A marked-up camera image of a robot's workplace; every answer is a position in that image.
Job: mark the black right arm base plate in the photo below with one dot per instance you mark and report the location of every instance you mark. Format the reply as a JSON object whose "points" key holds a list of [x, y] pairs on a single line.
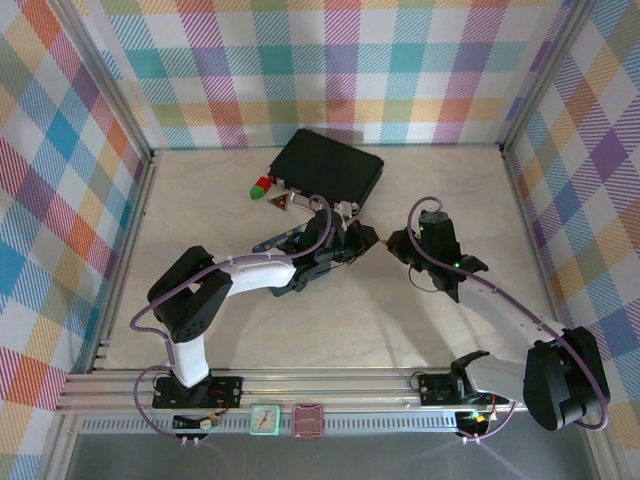
{"points": [[432, 387]]}

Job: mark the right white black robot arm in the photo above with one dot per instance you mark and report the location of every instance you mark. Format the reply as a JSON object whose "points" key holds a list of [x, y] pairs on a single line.
{"points": [[500, 310]]}

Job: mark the aluminium side floor rail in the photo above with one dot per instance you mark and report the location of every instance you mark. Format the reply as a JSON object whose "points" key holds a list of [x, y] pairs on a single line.
{"points": [[541, 250], [122, 260]]}

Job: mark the yellow green power connector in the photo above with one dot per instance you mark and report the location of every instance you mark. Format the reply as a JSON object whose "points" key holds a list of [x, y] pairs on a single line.
{"points": [[207, 423], [480, 416]]}

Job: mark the red and green block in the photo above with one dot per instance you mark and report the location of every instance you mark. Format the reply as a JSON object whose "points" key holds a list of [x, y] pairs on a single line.
{"points": [[259, 189]]}

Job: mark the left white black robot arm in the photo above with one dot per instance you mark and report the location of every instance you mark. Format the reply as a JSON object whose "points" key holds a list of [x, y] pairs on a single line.
{"points": [[260, 272]]}

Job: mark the pink square container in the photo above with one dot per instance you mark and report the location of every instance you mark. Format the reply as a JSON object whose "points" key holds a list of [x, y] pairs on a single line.
{"points": [[308, 421]]}

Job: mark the aluminium corner post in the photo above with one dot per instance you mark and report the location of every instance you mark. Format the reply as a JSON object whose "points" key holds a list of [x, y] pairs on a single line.
{"points": [[542, 75], [112, 75]]}

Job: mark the aluminium frame leg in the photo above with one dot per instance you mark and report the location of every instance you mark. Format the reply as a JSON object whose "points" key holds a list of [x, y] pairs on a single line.
{"points": [[60, 450], [600, 452]]}

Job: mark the grey metal sheet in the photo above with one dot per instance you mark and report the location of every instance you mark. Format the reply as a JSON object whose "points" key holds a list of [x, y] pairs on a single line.
{"points": [[350, 460]]}

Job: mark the red triangle sign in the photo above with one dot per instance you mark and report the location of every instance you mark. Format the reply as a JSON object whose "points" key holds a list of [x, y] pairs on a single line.
{"points": [[278, 202]]}

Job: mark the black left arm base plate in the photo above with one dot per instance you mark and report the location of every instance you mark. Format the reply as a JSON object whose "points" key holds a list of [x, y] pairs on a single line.
{"points": [[230, 390]]}

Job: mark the starry night painted tin box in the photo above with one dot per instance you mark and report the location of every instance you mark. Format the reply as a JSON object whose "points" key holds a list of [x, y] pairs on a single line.
{"points": [[275, 241]]}

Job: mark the mint green square clock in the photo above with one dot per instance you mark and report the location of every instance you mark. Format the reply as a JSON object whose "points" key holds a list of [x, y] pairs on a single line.
{"points": [[264, 420]]}

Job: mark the thin aluminium rear floor rail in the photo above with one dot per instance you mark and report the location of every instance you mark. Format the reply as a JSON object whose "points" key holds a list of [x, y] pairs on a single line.
{"points": [[225, 148]]}

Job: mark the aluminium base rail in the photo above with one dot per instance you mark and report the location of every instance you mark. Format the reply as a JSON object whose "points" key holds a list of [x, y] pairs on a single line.
{"points": [[325, 387]]}

